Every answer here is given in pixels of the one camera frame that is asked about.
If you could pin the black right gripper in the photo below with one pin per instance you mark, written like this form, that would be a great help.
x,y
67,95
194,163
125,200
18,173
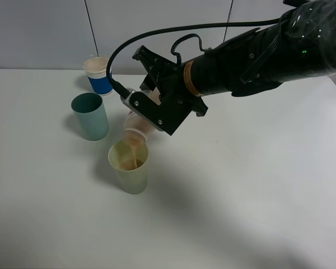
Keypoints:
x,y
166,80

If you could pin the pink label drink bottle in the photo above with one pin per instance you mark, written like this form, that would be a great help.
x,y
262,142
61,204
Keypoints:
x,y
136,130

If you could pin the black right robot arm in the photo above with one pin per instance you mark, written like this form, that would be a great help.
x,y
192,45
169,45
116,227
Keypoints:
x,y
302,44

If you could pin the blue paper cup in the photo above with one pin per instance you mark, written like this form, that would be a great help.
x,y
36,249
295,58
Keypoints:
x,y
95,69

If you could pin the teal plastic cup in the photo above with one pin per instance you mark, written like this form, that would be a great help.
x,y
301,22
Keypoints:
x,y
91,114

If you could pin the light green plastic cup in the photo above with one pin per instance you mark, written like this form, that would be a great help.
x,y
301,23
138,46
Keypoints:
x,y
133,179

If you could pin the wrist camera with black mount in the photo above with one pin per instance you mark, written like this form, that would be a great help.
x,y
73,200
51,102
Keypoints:
x,y
165,117

